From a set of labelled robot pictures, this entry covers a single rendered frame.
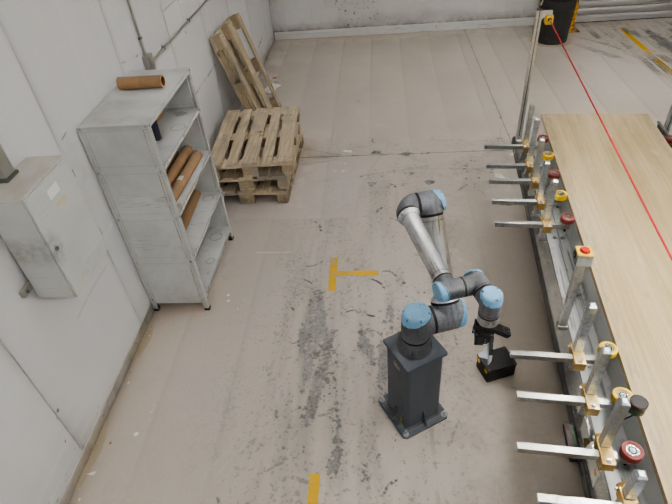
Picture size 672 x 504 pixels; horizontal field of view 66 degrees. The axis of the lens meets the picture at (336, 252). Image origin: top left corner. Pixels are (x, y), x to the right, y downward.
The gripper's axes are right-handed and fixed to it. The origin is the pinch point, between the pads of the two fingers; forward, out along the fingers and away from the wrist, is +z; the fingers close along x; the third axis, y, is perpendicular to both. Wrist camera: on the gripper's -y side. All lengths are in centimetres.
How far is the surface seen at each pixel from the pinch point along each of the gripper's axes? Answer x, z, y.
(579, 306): -58, 32, -63
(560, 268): -90, 32, -61
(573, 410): 14.5, 23.8, -38.5
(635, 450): 45, 3, -48
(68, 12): -156, -114, 226
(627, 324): -19, 4, -68
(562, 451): 43.4, 7.7, -22.9
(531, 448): 42.4, 7.7, -11.3
